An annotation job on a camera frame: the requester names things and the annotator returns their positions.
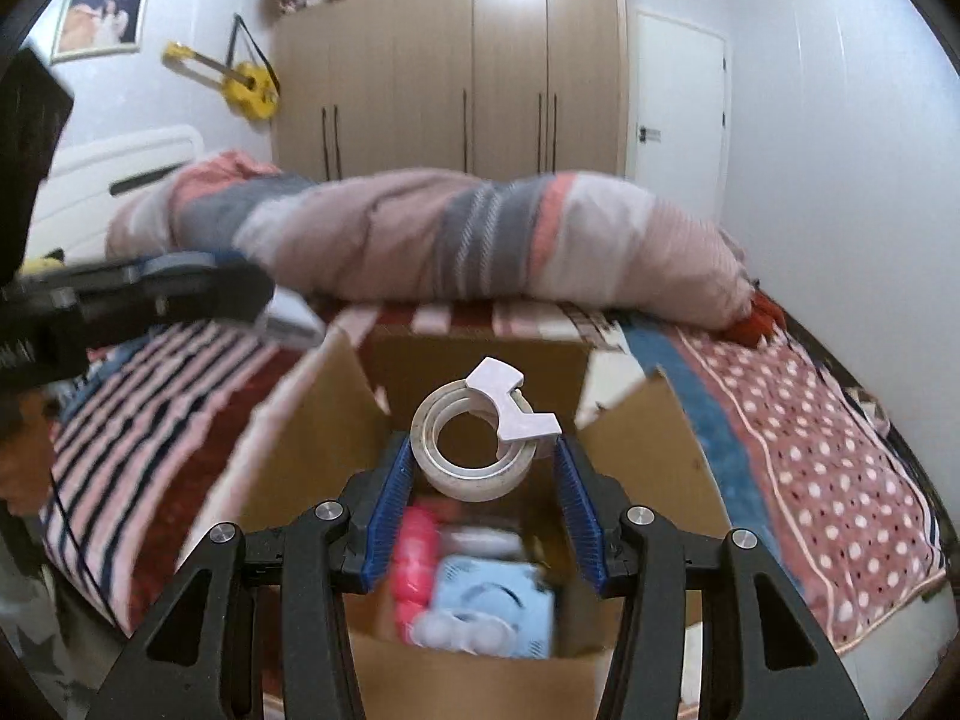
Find grey patterned trousers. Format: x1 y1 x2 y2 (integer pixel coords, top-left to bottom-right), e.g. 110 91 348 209
0 525 132 720

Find white and blue lens case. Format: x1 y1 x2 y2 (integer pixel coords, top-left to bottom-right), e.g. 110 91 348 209
416 611 518 653

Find person's left forearm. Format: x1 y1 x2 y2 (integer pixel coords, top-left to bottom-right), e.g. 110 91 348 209
0 390 55 515

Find blue square device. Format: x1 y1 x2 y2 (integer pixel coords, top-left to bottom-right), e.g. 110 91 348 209
431 555 556 657

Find pink plastic bottle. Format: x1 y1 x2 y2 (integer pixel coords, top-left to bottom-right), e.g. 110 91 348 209
394 506 440 642

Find framed wall picture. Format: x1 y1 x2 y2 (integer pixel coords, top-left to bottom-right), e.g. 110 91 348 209
51 0 149 65

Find polka-dot bed sheet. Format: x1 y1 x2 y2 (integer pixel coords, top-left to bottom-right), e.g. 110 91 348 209
585 307 947 653

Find pink and grey duvet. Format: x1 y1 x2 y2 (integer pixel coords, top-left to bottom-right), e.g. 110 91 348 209
105 150 755 329

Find black cable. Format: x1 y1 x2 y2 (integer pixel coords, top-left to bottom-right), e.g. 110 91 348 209
45 457 121 627

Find white door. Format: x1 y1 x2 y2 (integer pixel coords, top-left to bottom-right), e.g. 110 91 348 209
628 7 732 226

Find brown cardboard box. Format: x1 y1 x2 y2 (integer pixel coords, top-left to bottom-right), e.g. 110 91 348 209
176 322 732 720

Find tape roll with white dispenser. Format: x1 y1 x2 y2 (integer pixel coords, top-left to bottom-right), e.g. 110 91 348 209
412 356 562 502

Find red cloth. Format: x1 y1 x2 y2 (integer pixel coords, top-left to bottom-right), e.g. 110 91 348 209
724 289 781 350

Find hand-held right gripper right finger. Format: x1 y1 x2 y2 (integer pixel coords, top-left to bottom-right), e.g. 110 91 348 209
553 435 871 720

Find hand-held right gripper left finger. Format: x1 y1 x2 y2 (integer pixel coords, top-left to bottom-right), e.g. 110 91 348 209
86 431 413 720

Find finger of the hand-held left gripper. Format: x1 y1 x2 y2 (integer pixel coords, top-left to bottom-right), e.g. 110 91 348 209
45 253 226 290
75 264 275 350

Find small clear bottle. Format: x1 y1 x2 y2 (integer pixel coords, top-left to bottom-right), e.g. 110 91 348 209
442 529 526 560

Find wooden wardrobe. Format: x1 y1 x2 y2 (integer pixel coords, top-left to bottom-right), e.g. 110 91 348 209
270 0 629 185

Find white headboard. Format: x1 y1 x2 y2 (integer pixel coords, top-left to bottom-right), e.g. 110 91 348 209
34 126 207 263

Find small white box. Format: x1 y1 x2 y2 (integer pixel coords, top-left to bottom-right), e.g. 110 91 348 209
259 289 325 351

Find yellow guitar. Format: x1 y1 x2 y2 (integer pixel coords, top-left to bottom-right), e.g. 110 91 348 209
163 13 280 121

